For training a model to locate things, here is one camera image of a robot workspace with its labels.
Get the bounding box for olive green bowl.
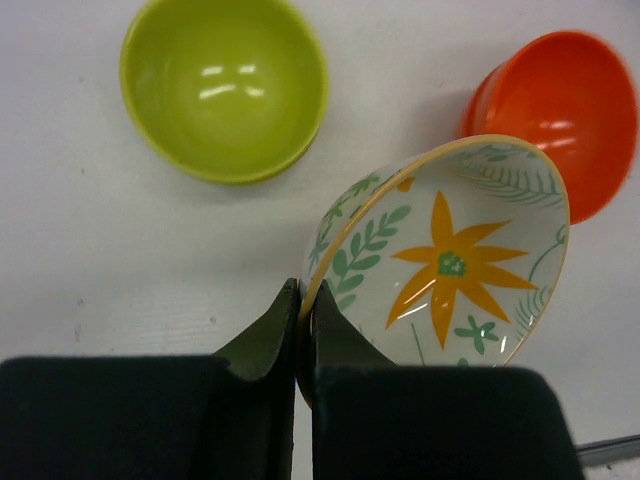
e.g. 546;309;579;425
119;1;329;183

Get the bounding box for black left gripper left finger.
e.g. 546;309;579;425
1;279;300;479

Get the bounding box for lime green bowl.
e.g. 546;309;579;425
216;130;319;186

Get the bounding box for orange bowl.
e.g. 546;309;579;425
485;30;639;224
456;70;498;139

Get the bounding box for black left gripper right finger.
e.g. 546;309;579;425
311;286;583;479

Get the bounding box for tan bowl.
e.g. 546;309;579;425
297;133;571;406

